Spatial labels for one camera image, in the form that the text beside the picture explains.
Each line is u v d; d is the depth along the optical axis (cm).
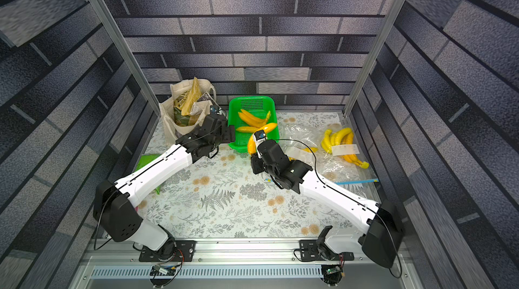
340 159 98
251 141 79
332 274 72
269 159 56
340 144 99
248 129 108
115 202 42
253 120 112
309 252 73
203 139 56
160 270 71
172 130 84
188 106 90
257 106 126
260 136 65
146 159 95
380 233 39
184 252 74
